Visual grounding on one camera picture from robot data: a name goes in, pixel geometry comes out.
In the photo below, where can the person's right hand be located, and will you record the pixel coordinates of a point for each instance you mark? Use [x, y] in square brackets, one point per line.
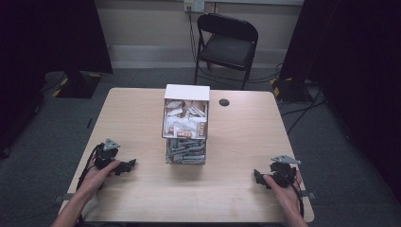
[287, 198]

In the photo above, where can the pile of white brown packets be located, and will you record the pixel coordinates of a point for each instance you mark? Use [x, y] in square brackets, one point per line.
[186, 121]

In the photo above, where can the dark curtain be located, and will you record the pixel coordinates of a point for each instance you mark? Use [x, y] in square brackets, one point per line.
[356, 78]

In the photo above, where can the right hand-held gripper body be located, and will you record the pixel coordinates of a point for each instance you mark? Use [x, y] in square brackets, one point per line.
[282, 175]

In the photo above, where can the black folding chair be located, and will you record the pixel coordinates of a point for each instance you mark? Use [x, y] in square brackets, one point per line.
[230, 47]

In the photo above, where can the white two-tier box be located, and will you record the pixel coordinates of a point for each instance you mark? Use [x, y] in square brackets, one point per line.
[187, 92]

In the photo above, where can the white wall socket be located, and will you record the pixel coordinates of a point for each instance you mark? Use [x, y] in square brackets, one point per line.
[194, 5]

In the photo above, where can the grey table clamp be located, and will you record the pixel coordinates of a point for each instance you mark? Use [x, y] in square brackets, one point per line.
[309, 195]
[61, 198]

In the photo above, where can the black stand base striped tape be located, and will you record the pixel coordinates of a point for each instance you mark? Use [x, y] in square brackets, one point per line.
[291, 90]
[75, 85]

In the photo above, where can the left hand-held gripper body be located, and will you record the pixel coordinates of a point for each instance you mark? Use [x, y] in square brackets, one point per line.
[104, 156]

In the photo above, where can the person's left hand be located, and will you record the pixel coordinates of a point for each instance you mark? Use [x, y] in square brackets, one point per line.
[94, 179]

